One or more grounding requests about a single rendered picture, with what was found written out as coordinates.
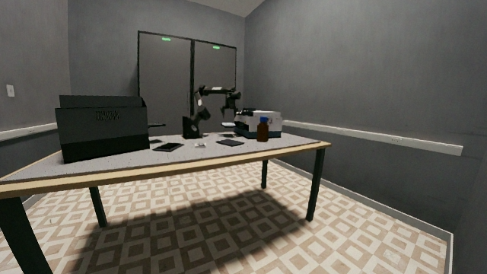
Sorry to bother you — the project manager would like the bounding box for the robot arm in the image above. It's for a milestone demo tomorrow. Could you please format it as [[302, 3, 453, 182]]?
[[188, 85, 241, 128]]

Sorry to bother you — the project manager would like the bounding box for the brown bottle with blue cap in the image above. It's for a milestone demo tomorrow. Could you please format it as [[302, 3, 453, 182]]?
[[256, 117, 269, 142]]

